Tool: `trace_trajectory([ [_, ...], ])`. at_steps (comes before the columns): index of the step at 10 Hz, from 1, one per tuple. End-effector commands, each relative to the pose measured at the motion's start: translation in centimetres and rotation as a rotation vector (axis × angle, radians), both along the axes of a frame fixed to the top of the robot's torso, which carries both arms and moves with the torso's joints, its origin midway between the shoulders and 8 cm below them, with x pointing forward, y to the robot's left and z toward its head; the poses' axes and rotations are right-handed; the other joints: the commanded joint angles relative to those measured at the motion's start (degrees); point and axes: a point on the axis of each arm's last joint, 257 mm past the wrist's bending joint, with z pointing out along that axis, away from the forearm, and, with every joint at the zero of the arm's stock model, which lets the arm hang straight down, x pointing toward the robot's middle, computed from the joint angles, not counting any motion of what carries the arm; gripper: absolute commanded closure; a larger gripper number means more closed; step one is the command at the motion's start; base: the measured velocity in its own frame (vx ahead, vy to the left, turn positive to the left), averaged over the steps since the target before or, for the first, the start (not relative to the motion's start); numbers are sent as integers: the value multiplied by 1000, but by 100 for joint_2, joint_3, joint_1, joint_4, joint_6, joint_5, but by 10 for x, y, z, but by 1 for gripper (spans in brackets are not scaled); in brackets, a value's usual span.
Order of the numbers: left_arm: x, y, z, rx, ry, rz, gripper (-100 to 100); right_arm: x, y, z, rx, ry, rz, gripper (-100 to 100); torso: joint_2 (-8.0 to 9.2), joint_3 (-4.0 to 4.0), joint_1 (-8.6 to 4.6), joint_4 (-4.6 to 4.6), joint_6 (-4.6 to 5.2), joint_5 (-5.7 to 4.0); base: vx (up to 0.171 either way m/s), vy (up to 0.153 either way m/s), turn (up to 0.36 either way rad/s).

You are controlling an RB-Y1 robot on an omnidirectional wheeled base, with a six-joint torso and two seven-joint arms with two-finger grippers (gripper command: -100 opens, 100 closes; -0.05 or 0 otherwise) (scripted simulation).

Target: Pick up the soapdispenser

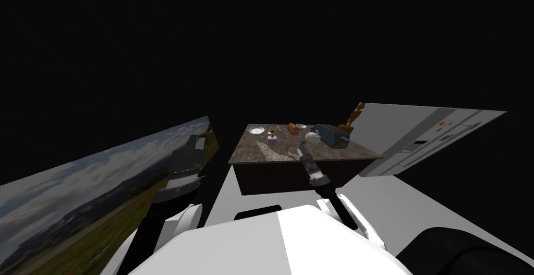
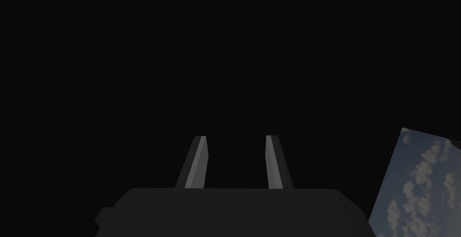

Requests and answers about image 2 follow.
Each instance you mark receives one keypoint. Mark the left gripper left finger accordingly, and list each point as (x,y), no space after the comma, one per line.
(194,165)

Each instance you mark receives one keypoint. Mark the window with cloudy sky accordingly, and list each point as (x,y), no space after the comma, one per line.
(417,194)

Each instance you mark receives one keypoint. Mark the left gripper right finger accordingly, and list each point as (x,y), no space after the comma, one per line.
(276,165)

